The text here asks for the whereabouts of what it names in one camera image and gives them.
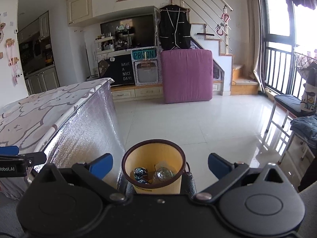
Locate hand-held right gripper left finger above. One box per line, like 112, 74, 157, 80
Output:
37, 153, 127, 202

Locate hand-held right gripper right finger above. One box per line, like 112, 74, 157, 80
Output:
194, 153, 291, 202

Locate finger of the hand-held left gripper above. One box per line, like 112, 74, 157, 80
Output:
0, 152, 47, 165
0, 146, 20, 156

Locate blue patterned packet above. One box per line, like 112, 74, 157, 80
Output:
134, 167, 149, 184

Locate yellow plastic waste bin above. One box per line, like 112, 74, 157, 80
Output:
122, 139, 186, 195

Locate clear printed plastic bag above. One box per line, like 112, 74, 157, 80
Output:
152, 162, 177, 184

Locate silver foil table skirt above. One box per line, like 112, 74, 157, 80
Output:
25, 81, 127, 199

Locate cream lower kitchen cabinet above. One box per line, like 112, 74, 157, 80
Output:
25, 66, 60, 95

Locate cream kitchen cabinet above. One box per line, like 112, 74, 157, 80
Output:
38, 11, 50, 40
25, 66, 60, 95

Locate cream low drawer cabinet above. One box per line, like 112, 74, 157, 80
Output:
110, 81, 233, 102

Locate wooden staircase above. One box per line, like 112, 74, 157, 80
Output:
191, 22, 260, 96

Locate blue denim cloth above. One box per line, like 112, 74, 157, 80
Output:
290, 116, 317, 145

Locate white chair dark cushion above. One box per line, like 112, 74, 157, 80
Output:
266, 94, 317, 135

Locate pink folded mattress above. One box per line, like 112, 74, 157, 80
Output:
160, 49, 213, 104

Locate black letter board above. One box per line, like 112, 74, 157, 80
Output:
98, 54, 135, 85

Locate cartoon print tote bag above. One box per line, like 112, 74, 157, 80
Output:
300, 83, 317, 112

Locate teal sign plate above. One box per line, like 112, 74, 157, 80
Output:
131, 49, 158, 60

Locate rack with bottles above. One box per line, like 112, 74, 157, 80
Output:
94, 28, 135, 52

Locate metal stair railing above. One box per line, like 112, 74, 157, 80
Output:
180, 0, 234, 55

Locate cream upper kitchen cabinet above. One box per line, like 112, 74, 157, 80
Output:
38, 11, 50, 40

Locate beige curtain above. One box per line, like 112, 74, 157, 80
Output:
244, 0, 266, 92

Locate black vest white trim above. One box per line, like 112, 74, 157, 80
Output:
158, 4, 192, 51

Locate black framed balcony window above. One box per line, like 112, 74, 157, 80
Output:
263, 0, 317, 97

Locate white metal frame chair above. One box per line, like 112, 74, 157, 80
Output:
279, 129, 317, 165

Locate wooden wall hooks pink lanyards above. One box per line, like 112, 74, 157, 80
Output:
5, 38, 21, 86

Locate wire basket with flowers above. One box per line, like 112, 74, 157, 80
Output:
295, 52, 317, 76

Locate cream wall cupboard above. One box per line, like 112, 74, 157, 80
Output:
66, 0, 93, 26

